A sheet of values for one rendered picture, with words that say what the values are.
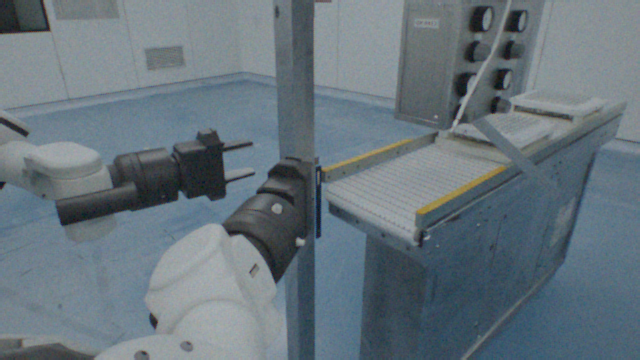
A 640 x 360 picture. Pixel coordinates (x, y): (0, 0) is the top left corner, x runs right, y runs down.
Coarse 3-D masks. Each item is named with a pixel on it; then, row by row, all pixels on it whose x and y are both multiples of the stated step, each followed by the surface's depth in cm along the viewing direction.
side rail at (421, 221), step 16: (608, 112) 141; (576, 128) 124; (592, 128) 133; (544, 144) 111; (560, 144) 116; (496, 176) 93; (464, 192) 84; (480, 192) 90; (448, 208) 82; (416, 224) 77
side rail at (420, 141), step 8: (424, 136) 118; (432, 136) 120; (408, 144) 113; (416, 144) 116; (424, 144) 119; (384, 152) 107; (392, 152) 109; (400, 152) 112; (360, 160) 101; (368, 160) 103; (376, 160) 106; (384, 160) 108; (336, 168) 96; (344, 168) 98; (352, 168) 100; (360, 168) 102; (328, 176) 95; (336, 176) 97; (344, 176) 99
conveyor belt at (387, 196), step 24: (432, 144) 121; (384, 168) 105; (408, 168) 105; (432, 168) 105; (456, 168) 105; (480, 168) 105; (336, 192) 93; (360, 192) 92; (384, 192) 92; (408, 192) 92; (432, 192) 92; (360, 216) 88; (384, 216) 83; (408, 216) 82; (408, 240) 79
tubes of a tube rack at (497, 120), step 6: (492, 114) 122; (498, 114) 122; (492, 120) 116; (498, 120) 116; (504, 120) 116; (510, 120) 116; (516, 120) 116; (522, 120) 117; (528, 120) 116; (498, 126) 111; (504, 126) 111; (510, 126) 110; (516, 126) 111
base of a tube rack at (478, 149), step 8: (448, 136) 121; (440, 144) 120; (448, 144) 118; (456, 144) 116; (464, 144) 114; (472, 144) 114; (480, 144) 114; (528, 144) 114; (536, 144) 114; (472, 152) 113; (480, 152) 111; (488, 152) 109; (496, 152) 108; (496, 160) 108; (504, 160) 107
